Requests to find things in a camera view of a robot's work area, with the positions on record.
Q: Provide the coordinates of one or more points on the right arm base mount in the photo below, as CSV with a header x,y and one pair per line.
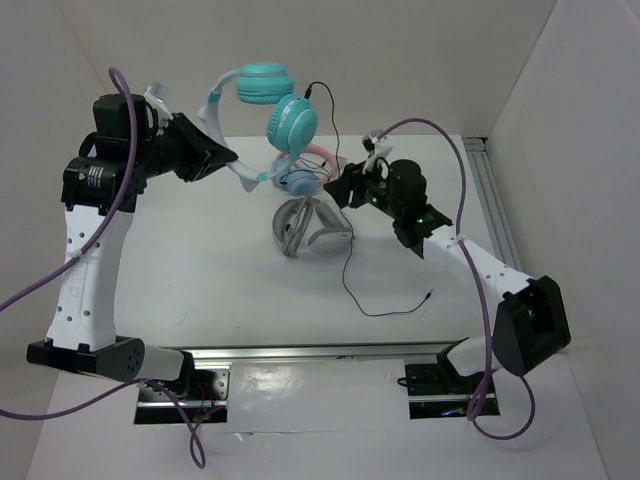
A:
x,y
436,390

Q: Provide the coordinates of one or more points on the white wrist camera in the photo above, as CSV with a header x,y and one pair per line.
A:
x,y
377,146
155,94

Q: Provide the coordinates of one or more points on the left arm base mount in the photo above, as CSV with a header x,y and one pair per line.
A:
x,y
190,383

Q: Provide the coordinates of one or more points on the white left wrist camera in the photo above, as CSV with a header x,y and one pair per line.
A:
x,y
155,94

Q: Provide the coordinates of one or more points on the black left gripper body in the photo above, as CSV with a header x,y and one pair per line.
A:
x,y
172,147

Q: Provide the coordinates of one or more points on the teal cat-ear headphones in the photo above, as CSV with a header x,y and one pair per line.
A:
x,y
292,124

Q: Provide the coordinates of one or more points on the aluminium rail at table edge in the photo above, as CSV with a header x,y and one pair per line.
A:
x,y
300,353

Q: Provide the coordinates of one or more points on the pink blue cat-ear headphones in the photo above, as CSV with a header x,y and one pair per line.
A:
x,y
308,174

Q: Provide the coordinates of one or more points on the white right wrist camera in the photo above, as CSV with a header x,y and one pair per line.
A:
x,y
377,146

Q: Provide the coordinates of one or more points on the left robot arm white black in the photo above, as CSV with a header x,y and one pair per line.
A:
x,y
131,144

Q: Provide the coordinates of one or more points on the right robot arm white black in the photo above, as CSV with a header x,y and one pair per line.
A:
x,y
524,319

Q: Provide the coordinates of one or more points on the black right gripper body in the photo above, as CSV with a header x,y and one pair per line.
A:
x,y
370,187

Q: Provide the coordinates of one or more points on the grey white headphones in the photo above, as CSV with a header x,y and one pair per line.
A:
x,y
308,226

